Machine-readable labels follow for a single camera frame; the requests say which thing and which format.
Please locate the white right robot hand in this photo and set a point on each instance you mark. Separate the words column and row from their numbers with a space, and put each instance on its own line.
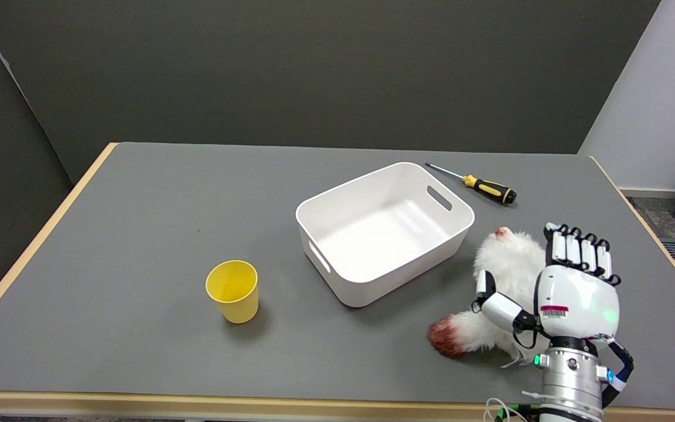
column 578, row 299

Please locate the white fluffy plush toy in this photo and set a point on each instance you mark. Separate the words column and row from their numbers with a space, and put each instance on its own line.
column 510, row 264

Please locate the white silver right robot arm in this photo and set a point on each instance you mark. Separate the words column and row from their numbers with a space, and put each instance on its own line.
column 572, row 381

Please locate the white plastic storage bin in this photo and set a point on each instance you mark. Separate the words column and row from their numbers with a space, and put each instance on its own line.
column 381, row 234

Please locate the yellow plastic cup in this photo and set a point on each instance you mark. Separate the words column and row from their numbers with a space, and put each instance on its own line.
column 233, row 293

